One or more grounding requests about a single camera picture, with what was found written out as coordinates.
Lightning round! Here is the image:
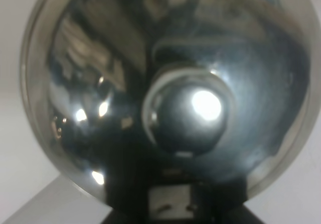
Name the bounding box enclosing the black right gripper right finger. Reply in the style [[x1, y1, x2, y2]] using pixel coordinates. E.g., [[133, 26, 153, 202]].
[[190, 179, 262, 223]]

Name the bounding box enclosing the stainless steel teapot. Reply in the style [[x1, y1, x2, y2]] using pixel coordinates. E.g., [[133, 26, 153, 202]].
[[20, 0, 320, 205]]

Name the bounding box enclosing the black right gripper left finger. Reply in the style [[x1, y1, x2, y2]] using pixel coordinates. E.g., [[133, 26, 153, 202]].
[[1, 173, 110, 223]]

